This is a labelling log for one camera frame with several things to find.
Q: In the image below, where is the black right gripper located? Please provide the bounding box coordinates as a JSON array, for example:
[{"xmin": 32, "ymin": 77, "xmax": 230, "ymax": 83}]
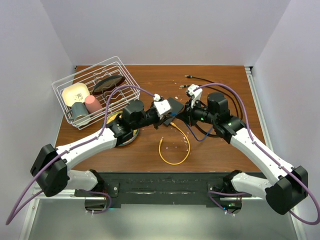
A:
[{"xmin": 175, "ymin": 97, "xmax": 217, "ymax": 128}]

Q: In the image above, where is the black network switch box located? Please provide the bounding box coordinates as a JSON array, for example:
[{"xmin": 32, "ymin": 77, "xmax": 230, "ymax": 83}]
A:
[{"xmin": 163, "ymin": 97, "xmax": 184, "ymax": 127}]

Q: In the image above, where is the blue ethernet cable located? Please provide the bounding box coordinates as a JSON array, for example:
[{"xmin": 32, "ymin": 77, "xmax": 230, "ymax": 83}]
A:
[{"xmin": 171, "ymin": 112, "xmax": 218, "ymax": 142}]

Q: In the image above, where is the yellow ethernet cable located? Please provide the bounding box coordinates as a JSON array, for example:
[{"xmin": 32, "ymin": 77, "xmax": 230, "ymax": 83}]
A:
[{"xmin": 158, "ymin": 121, "xmax": 191, "ymax": 166}]

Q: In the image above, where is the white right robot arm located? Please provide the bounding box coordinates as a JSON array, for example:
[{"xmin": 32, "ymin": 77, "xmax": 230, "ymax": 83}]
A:
[{"xmin": 177, "ymin": 90, "xmax": 308, "ymax": 215}]

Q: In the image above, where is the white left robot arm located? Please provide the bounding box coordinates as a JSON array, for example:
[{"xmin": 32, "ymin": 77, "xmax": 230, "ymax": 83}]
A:
[{"xmin": 30, "ymin": 100, "xmax": 172, "ymax": 197}]

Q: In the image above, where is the yellow green rimmed plate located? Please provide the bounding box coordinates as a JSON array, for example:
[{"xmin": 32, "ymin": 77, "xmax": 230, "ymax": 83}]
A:
[{"xmin": 105, "ymin": 111, "xmax": 139, "ymax": 147}]

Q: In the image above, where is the dark brown oval plate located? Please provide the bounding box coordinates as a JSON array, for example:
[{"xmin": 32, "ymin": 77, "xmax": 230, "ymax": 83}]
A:
[{"xmin": 92, "ymin": 75, "xmax": 126, "ymax": 96}]

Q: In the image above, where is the pink cup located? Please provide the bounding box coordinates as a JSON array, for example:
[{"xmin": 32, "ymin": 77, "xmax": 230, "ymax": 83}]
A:
[{"xmin": 84, "ymin": 95, "xmax": 103, "ymax": 114}]

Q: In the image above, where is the grey green mug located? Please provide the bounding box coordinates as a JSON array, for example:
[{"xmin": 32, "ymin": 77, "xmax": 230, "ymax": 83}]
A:
[{"xmin": 66, "ymin": 102, "xmax": 89, "ymax": 121}]

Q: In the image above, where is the cream square bowl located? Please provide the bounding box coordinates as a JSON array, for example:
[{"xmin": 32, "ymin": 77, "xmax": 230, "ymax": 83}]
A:
[{"xmin": 62, "ymin": 82, "xmax": 90, "ymax": 107}]

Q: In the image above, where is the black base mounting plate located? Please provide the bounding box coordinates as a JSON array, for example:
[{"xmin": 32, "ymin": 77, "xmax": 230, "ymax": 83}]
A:
[{"xmin": 74, "ymin": 172, "xmax": 253, "ymax": 210}]

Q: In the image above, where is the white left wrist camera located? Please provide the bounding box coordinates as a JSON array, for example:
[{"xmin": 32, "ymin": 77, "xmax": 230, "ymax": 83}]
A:
[{"xmin": 153, "ymin": 94, "xmax": 172, "ymax": 119}]

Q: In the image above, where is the black ethernet cable inner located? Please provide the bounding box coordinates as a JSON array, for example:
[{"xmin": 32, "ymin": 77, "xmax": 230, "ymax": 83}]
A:
[{"xmin": 179, "ymin": 84, "xmax": 245, "ymax": 138}]

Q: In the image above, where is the black ethernet cable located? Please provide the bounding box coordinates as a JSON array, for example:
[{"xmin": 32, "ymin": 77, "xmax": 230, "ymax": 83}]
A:
[
  {"xmin": 179, "ymin": 84, "xmax": 245, "ymax": 138},
  {"xmin": 184, "ymin": 74, "xmax": 241, "ymax": 121}
]

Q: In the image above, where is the black ethernet cable outer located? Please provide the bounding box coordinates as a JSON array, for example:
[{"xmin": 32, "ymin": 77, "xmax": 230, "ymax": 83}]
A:
[{"xmin": 184, "ymin": 74, "xmax": 241, "ymax": 121}]

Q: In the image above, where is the white wire dish rack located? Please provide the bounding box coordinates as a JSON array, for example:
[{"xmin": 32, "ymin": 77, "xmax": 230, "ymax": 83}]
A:
[{"xmin": 52, "ymin": 56, "xmax": 140, "ymax": 130}]

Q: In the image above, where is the aluminium frame rail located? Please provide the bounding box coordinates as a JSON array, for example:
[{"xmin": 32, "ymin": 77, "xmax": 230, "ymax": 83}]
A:
[{"xmin": 20, "ymin": 172, "xmax": 307, "ymax": 240}]

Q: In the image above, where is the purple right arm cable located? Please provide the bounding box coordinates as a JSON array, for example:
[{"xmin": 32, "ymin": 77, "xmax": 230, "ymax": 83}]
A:
[{"xmin": 197, "ymin": 83, "xmax": 318, "ymax": 225}]

